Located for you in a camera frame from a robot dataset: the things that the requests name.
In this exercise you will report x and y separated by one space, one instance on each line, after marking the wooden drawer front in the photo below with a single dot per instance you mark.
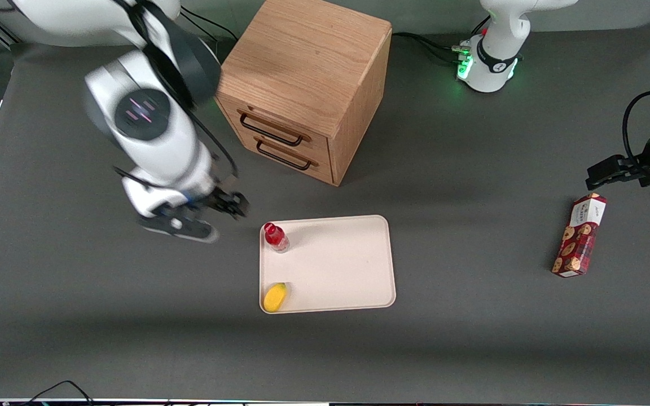
280 121
297 160

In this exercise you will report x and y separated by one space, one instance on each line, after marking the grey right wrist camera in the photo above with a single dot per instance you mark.
181 227

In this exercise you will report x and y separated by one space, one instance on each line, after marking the small red coke bottle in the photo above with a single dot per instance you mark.
275 237

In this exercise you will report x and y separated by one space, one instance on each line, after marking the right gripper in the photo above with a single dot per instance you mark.
222 201

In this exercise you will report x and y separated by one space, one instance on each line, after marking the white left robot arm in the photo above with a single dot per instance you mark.
494 56

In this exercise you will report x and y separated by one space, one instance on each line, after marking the red tartan cookie box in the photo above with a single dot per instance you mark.
580 237

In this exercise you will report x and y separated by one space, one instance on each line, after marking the cream plastic tray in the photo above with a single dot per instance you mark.
336 265

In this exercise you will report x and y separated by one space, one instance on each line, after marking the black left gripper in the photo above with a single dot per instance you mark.
648 159

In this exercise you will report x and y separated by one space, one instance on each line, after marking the wooden drawer cabinet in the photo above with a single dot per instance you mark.
302 73

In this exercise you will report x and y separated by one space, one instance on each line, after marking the yellow mango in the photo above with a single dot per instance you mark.
275 297

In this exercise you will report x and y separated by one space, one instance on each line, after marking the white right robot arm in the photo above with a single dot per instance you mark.
156 141

